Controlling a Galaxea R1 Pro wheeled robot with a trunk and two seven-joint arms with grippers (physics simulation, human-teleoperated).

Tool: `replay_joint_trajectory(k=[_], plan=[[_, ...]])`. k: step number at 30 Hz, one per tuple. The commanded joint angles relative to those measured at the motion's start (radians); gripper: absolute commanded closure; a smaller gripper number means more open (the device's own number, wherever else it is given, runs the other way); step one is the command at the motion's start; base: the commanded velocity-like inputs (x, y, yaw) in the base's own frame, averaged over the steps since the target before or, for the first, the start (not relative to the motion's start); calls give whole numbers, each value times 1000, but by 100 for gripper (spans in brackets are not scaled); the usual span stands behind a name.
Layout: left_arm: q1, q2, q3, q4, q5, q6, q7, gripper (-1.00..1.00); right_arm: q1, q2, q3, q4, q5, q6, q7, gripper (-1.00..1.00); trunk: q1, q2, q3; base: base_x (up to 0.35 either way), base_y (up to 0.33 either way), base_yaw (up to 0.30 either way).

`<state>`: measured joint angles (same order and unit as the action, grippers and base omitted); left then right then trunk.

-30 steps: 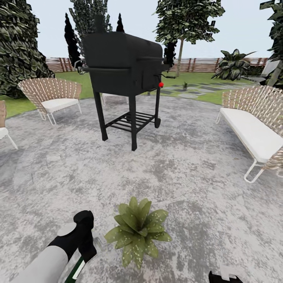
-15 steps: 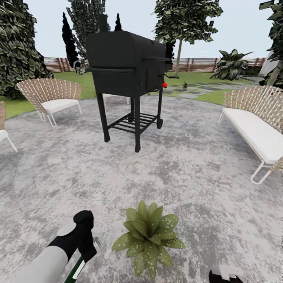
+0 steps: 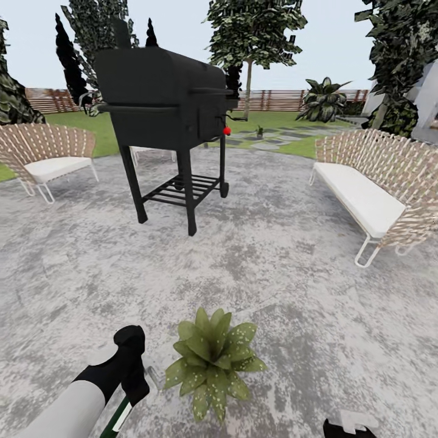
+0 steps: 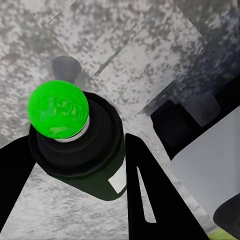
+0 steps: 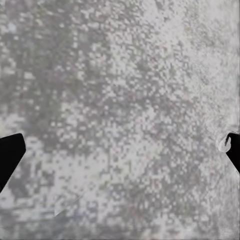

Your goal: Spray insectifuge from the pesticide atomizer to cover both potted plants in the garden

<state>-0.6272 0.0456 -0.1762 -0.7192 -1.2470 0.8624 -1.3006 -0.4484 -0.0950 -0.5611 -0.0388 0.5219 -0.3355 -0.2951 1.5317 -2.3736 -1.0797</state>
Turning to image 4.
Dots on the insectifuge atomizer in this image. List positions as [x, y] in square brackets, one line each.
[77, 136]

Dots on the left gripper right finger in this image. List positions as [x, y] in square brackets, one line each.
[174, 220]

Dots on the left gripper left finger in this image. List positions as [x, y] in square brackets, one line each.
[16, 165]

